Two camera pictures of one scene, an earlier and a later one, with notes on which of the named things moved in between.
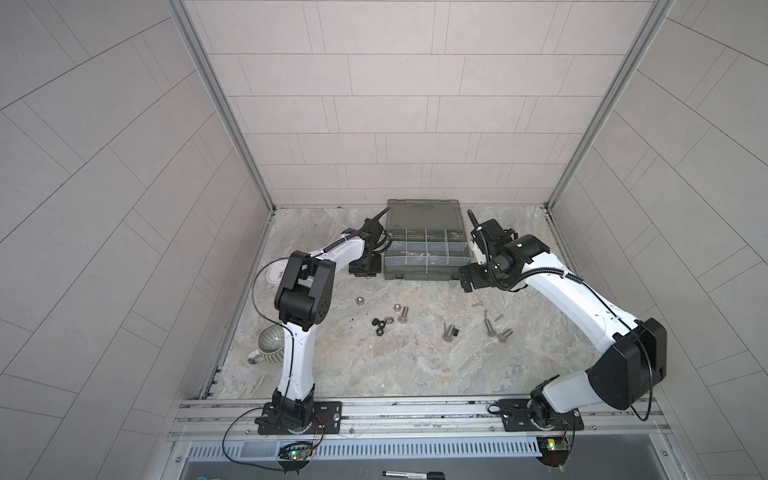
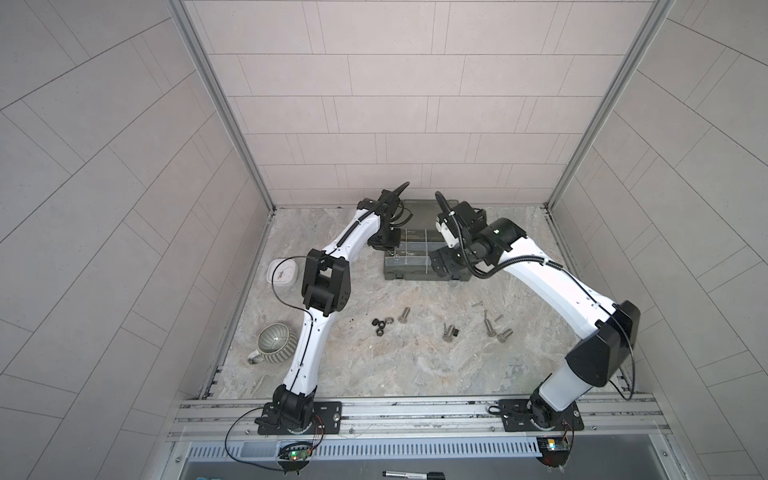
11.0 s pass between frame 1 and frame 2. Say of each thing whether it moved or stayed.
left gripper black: moved
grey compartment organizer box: stayed
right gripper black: moved
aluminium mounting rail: stayed
